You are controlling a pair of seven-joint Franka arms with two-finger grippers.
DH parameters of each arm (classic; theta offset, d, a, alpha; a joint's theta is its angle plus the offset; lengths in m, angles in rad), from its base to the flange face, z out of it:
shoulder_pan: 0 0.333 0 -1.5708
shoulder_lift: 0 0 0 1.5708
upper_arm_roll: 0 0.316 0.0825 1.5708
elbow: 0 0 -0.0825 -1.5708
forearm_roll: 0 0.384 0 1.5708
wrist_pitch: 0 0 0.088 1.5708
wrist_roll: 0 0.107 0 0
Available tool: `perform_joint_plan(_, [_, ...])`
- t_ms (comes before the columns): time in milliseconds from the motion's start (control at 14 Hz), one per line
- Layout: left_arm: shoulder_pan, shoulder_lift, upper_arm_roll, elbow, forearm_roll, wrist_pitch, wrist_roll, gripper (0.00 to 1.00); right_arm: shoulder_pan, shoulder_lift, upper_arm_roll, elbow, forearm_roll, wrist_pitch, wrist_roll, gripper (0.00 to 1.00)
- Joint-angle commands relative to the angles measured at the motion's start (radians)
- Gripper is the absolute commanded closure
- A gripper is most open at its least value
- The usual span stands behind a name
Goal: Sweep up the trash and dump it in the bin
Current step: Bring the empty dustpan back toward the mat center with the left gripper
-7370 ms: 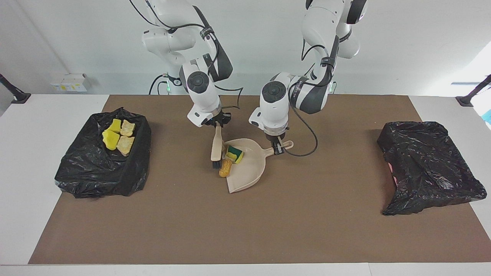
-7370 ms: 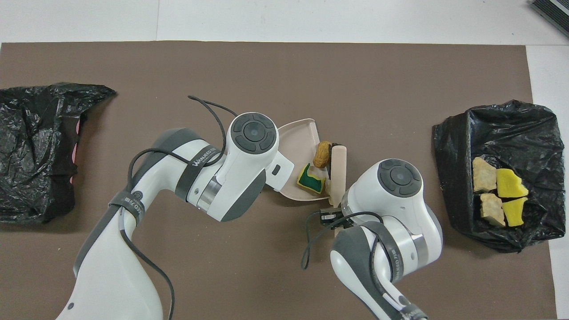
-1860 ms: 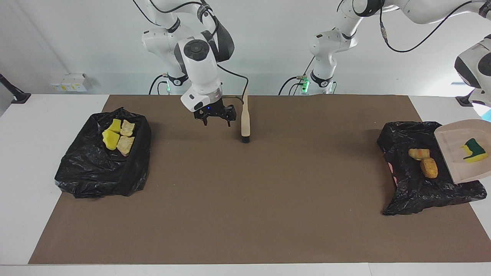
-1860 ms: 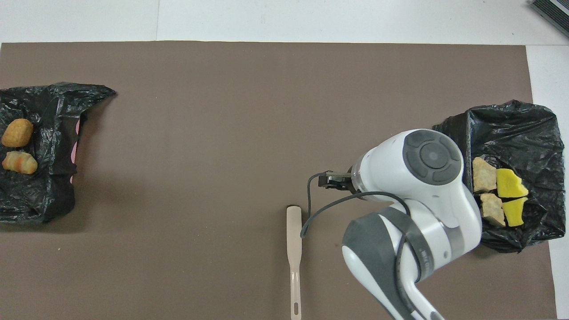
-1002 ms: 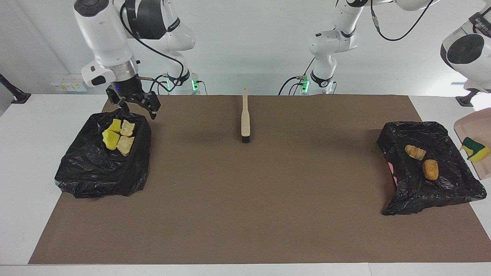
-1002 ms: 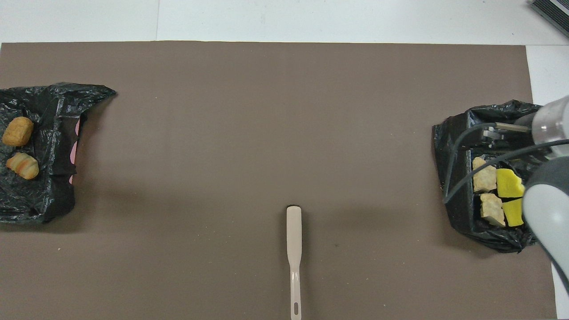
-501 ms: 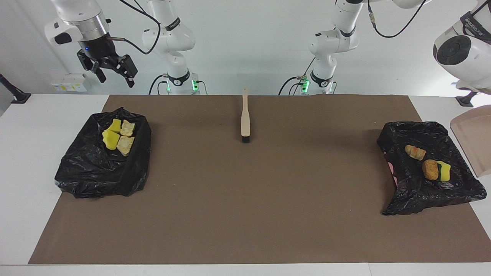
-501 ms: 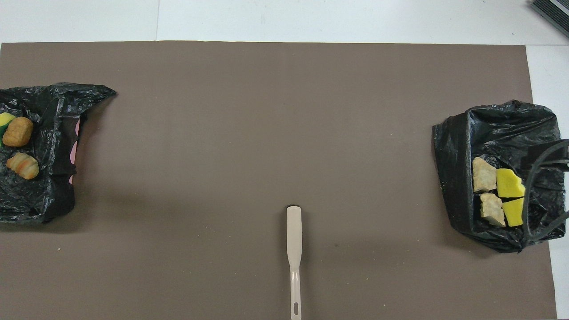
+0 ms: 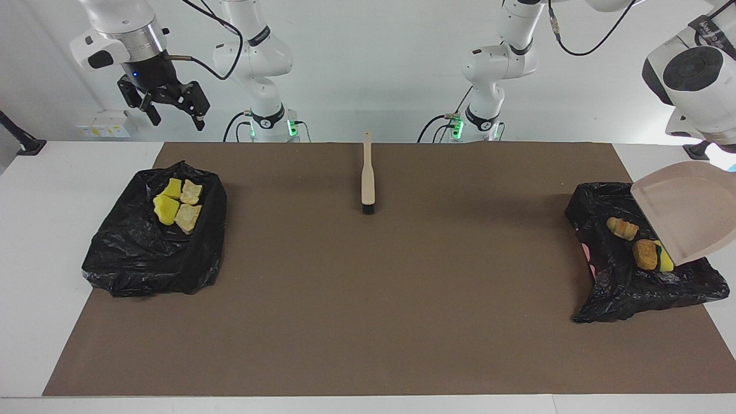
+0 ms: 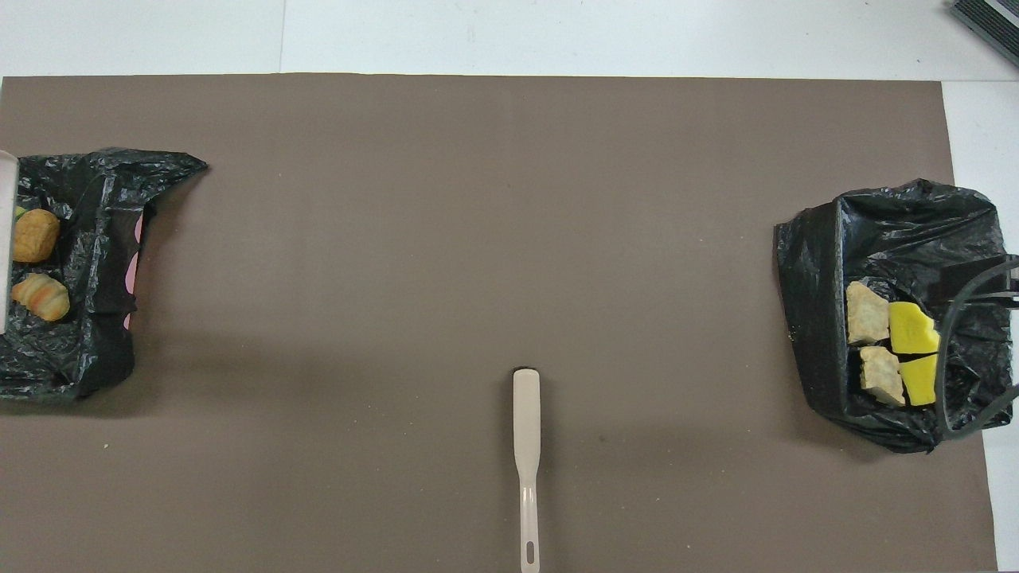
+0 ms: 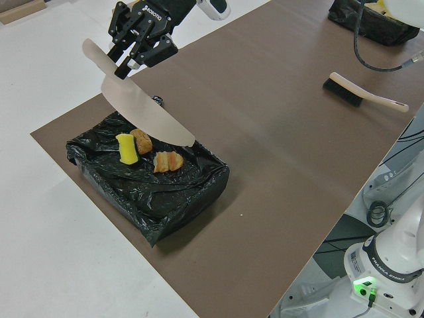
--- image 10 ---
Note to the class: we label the beige hand brush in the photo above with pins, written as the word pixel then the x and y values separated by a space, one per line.
pixel 526 430

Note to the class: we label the croissant bread piece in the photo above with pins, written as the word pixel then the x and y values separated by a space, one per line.
pixel 882 374
pixel 40 297
pixel 868 314

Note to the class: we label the brown round bun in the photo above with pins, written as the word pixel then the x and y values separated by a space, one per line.
pixel 36 235

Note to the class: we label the beige plastic dustpan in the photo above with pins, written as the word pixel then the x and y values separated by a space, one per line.
pixel 6 239

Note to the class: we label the black trash bag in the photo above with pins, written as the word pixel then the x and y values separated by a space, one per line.
pixel 820 302
pixel 95 239

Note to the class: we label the pink plastic bin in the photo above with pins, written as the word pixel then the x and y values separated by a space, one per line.
pixel 139 227

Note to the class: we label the brown table mat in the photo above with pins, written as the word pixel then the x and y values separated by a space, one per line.
pixel 509 239

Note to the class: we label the grey ribbed object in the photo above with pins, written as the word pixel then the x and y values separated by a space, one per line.
pixel 991 20

